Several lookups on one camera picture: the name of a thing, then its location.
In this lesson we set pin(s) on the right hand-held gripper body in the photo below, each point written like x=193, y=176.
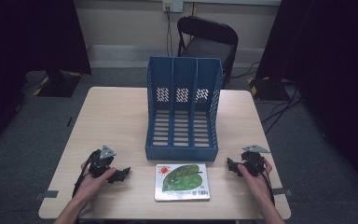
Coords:
x=254, y=160

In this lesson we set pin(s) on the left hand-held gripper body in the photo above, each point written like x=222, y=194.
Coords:
x=101, y=161

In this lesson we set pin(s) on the picture book with green leaf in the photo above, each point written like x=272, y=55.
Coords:
x=183, y=179

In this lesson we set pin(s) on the blue three-slot file rack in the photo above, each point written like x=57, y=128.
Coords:
x=181, y=154

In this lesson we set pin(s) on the person's right hand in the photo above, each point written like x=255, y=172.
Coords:
x=259, y=185

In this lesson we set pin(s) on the person's left hand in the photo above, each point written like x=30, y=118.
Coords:
x=90, y=186

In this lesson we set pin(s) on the grey tape strip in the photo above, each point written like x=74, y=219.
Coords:
x=46, y=194
x=284, y=191

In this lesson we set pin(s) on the black stand base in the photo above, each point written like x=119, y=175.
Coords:
x=57, y=84
x=265, y=88

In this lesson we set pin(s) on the black folding chair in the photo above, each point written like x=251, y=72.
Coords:
x=209, y=46

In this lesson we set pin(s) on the dark curtain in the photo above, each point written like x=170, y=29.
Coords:
x=332, y=62
x=28, y=37

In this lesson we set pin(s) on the white wall socket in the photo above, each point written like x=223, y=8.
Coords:
x=173, y=5

